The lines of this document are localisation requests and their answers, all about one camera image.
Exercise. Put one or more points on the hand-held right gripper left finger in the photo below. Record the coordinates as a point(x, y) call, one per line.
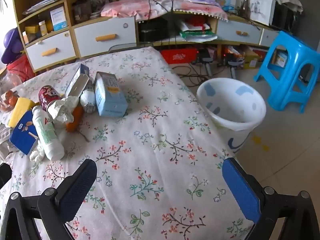
point(75, 195)

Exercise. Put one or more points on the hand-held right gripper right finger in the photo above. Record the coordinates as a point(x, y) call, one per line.
point(241, 192)

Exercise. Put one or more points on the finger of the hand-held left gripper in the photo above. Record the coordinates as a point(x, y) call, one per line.
point(5, 173)

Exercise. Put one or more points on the white tissue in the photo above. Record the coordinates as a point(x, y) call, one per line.
point(37, 155)

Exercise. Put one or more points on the dark blue box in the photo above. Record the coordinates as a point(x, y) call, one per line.
point(22, 135)

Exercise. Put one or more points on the white bottle green print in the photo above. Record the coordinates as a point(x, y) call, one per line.
point(48, 140)

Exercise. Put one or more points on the white plastic bin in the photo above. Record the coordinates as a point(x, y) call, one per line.
point(232, 105)

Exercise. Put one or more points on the small white round bottle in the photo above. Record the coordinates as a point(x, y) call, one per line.
point(88, 100)

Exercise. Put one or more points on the light blue milk carton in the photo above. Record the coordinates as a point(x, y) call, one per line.
point(110, 100)

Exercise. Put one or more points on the blue white box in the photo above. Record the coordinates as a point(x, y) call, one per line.
point(75, 80)

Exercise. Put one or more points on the silver printed wrapper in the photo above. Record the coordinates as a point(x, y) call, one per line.
point(5, 135)

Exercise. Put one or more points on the small orange fruit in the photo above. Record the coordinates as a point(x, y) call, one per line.
point(13, 102)
point(3, 107)
point(11, 94)

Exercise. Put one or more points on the orange carrot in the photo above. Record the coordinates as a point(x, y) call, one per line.
point(75, 120)

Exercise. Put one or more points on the crumpled cream paper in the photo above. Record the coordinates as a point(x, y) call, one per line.
point(63, 110)

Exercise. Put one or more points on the red drink can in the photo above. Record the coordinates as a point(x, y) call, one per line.
point(47, 96)

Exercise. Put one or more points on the clear glass jar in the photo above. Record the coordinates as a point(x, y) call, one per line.
point(7, 85)

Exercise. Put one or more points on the floral tablecloth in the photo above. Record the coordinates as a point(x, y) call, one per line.
point(150, 142)

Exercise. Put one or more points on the red bag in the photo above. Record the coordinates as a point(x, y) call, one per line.
point(21, 68)

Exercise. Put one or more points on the purple plastic object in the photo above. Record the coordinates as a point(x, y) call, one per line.
point(11, 45)

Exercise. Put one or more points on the black floor device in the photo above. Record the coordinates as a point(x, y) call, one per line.
point(206, 60)
point(232, 62)

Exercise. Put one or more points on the cardboard box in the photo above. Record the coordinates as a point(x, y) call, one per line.
point(252, 57)

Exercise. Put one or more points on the small yellow box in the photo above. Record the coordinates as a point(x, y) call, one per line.
point(32, 29)

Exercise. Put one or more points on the flat red box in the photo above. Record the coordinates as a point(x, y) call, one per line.
point(178, 56)

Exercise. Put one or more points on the blue plastic stool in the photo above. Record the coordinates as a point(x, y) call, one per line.
point(287, 45)

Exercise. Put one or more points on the narrow white drawer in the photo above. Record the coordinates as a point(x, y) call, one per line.
point(268, 37)

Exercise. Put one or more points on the grey chair back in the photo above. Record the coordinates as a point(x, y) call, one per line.
point(130, 47)

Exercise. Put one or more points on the wooden shelf cabinet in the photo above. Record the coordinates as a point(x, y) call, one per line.
point(70, 27)

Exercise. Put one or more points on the blue white carton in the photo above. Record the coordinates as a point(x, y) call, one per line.
point(58, 18)

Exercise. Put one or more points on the pile of plastic bags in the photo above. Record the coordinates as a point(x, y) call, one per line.
point(197, 31)

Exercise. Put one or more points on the stack of papers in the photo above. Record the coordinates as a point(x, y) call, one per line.
point(42, 3)

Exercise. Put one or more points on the black appliance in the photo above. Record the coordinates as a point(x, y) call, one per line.
point(285, 17)

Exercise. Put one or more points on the white appliance box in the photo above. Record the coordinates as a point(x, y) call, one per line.
point(261, 8)

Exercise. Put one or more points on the vase with dry branches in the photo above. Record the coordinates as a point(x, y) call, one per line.
point(247, 2)

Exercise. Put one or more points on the pink patterned cloth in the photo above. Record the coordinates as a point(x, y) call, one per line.
point(162, 7)

